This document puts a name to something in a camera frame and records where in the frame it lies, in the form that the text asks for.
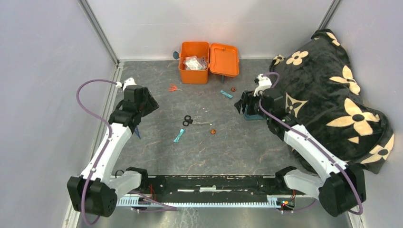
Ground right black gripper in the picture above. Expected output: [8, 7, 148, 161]
[234, 90, 271, 120]

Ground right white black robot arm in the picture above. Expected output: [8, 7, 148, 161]
[234, 88, 366, 217]

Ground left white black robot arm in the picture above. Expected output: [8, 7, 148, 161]
[67, 85, 159, 217]

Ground orange medicine kit box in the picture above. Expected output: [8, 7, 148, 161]
[178, 41, 239, 84]

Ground teal plastic tray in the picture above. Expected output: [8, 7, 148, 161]
[243, 95, 265, 121]

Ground teal sachet near gloves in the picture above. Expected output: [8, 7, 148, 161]
[220, 90, 233, 99]

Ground blue tweezers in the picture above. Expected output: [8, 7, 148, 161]
[134, 127, 141, 139]

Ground teal sachet by gauze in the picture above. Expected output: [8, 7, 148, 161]
[173, 129, 185, 143]

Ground teal knob behind box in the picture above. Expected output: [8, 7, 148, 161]
[173, 51, 180, 60]

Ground black floral blanket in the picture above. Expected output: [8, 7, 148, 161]
[269, 29, 394, 174]

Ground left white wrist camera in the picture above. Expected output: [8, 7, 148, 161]
[115, 77, 138, 91]

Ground orange handled small scissors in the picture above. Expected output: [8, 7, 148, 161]
[168, 83, 182, 92]

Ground black handled scissors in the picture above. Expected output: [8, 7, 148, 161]
[182, 115, 211, 127]

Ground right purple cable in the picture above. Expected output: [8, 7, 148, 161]
[258, 72, 364, 216]

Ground black mounting base rail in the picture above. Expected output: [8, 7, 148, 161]
[136, 175, 295, 203]

